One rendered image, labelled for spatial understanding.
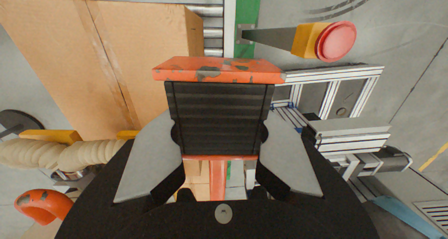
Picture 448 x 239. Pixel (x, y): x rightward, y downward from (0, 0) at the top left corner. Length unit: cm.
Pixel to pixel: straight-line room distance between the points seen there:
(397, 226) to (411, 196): 45
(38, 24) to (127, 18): 20
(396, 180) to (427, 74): 172
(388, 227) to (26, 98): 263
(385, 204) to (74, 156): 62
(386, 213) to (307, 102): 111
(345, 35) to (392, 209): 38
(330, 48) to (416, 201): 73
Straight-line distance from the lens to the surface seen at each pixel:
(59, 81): 57
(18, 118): 267
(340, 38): 35
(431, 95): 278
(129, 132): 35
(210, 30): 77
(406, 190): 96
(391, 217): 50
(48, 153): 36
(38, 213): 38
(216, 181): 19
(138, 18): 40
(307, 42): 37
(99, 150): 30
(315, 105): 155
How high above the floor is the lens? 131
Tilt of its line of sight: 59 degrees down
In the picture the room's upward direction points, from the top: 176 degrees clockwise
